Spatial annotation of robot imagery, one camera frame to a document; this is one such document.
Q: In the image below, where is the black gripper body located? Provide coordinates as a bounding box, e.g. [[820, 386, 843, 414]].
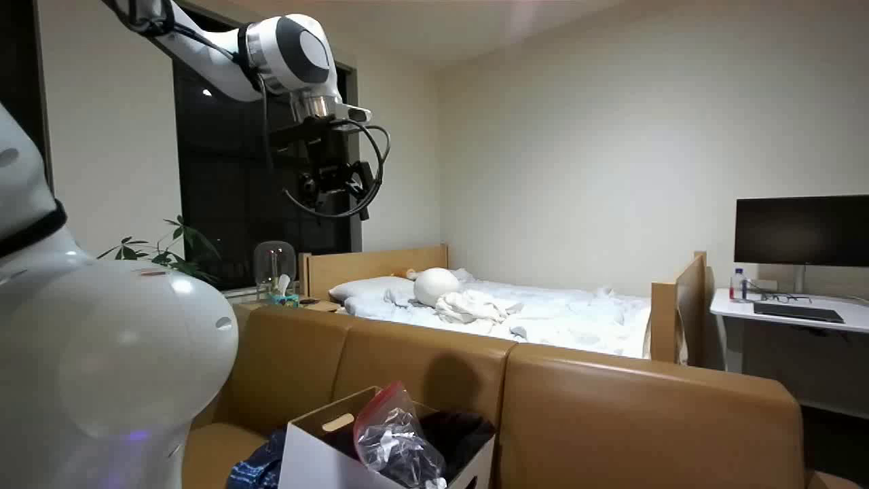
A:
[[272, 105, 375, 221]]

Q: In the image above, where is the clear plastic zip bag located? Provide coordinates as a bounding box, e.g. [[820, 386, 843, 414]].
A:
[[352, 381, 447, 489]]

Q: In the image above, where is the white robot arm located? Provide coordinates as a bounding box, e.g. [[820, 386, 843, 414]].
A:
[[0, 0, 352, 489]]

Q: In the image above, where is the white cardboard box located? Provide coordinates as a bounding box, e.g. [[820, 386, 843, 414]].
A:
[[277, 388, 497, 489]]

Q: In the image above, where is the black clothing in box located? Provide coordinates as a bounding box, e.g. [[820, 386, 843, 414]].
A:
[[421, 410, 494, 480]]

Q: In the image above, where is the blue cloth on sofa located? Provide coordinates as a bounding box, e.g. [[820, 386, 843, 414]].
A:
[[224, 431, 284, 489]]

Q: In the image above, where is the tan leather sofa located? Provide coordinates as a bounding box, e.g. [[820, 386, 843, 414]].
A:
[[181, 308, 805, 489]]

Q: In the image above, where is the dark window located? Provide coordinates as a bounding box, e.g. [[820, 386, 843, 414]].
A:
[[171, 3, 363, 293]]

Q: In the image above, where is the glass dome jar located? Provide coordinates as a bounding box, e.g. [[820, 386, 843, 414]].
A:
[[253, 240, 296, 304]]

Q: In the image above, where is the green houseplant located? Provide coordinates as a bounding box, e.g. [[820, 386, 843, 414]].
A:
[[103, 215, 219, 280]]

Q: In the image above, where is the round white pillow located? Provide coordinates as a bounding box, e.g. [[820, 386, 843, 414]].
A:
[[413, 270, 462, 304]]

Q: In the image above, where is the white bedding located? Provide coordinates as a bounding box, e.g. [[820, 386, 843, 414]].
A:
[[327, 270, 652, 359]]

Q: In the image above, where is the small plastic bottle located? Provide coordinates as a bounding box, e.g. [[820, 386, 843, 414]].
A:
[[729, 267, 746, 301]]

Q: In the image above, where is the black computer monitor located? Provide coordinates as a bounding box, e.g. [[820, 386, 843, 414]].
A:
[[733, 195, 869, 267]]

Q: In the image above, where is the black keyboard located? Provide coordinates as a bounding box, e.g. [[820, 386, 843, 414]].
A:
[[752, 301, 843, 324]]

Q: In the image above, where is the white desk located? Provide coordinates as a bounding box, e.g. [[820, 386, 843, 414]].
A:
[[708, 286, 869, 422]]

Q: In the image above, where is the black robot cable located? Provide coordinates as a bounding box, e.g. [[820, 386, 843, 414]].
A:
[[279, 116, 393, 222]]

